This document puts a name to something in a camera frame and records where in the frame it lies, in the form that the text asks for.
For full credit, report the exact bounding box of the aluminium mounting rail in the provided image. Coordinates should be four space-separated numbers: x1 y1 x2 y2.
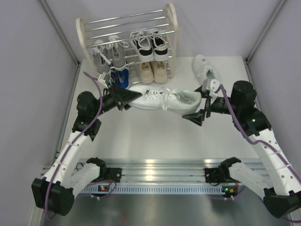
39 158 294 184

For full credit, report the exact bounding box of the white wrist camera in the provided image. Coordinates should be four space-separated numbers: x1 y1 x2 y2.
97 73 111 89
202 79 221 98

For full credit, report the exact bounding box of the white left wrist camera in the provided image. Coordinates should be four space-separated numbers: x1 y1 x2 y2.
97 73 111 89

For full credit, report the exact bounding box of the cream and chrome shoe rack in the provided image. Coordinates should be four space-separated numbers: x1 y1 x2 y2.
76 3 178 88

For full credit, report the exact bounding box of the black white sneaker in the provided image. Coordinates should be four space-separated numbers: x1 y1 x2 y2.
130 30 154 62
147 28 168 61

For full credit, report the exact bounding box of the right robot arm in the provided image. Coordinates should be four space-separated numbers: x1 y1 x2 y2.
183 79 301 218

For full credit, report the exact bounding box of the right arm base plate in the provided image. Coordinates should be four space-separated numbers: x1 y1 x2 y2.
204 168 240 187

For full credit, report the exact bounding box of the blue canvas sneaker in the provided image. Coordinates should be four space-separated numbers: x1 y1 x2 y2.
103 72 115 88
116 67 129 89

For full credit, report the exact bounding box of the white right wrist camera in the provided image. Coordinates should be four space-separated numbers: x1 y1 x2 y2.
202 79 221 98

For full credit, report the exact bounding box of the beige lace sneaker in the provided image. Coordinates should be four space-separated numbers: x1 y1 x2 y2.
151 61 167 83
137 62 154 84

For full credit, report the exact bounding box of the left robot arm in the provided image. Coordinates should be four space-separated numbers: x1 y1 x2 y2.
32 84 142 216

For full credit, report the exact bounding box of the perforated cable duct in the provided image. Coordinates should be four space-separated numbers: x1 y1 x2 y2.
80 184 238 195

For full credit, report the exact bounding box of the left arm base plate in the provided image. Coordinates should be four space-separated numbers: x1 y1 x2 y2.
99 168 122 183

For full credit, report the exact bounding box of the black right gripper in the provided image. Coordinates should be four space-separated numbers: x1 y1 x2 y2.
182 85 240 126

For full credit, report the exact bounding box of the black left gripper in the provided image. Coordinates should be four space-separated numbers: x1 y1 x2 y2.
92 81 142 118

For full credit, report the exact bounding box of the grey canvas sneaker back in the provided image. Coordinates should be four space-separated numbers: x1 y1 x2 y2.
91 40 111 74

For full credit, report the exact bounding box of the grey canvas sneaker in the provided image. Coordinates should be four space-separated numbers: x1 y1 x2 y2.
106 35 129 71
91 40 111 74

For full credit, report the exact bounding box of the grey canvas sneaker front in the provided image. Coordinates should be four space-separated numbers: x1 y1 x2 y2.
106 35 129 71

